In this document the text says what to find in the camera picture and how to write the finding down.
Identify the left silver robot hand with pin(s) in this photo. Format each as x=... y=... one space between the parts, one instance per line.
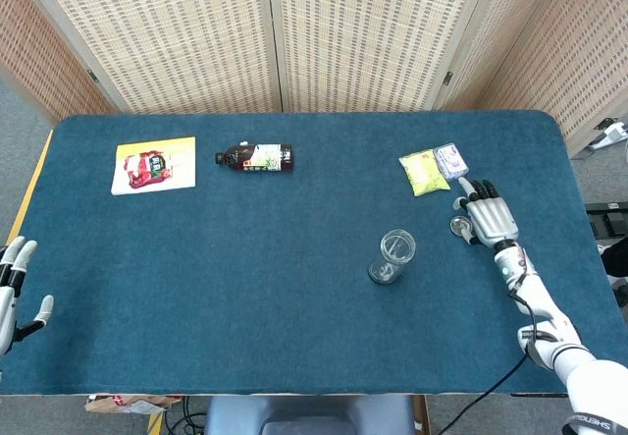
x=7 y=302

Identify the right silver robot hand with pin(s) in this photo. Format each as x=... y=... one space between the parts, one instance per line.
x=493 y=221

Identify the metal jar lid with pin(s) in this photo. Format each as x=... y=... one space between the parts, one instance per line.
x=458 y=225

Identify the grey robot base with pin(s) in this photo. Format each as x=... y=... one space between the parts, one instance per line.
x=304 y=415

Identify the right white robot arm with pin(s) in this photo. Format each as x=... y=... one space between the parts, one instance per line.
x=544 y=302

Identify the clear glass jar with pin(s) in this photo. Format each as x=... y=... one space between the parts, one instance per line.
x=392 y=258

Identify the blue tissue pack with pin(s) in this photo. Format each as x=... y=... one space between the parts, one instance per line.
x=450 y=160

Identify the yellow snack packet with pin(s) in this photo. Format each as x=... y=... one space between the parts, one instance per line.
x=423 y=175

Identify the black floor object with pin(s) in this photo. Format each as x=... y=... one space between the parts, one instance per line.
x=617 y=258

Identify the white floor device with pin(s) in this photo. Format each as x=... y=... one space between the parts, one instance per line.
x=611 y=135

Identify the black screen hinge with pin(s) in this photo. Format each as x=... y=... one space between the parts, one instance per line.
x=447 y=78
x=92 y=75

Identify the brown paper bag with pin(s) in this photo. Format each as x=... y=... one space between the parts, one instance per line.
x=127 y=404

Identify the brown woven screen panel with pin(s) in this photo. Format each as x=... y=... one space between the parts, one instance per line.
x=564 y=42
x=39 y=52

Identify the yellow snack card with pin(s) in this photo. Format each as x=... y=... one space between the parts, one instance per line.
x=154 y=165

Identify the wooden table leg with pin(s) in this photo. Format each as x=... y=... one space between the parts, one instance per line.
x=421 y=415

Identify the blue table cloth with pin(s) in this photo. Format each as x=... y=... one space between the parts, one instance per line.
x=275 y=268

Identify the pale woven screen panel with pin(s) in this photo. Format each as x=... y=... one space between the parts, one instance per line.
x=167 y=32
x=373 y=32

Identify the dark drink bottle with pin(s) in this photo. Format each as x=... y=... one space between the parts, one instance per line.
x=257 y=157

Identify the black equipment frame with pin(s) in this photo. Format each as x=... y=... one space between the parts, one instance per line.
x=608 y=219

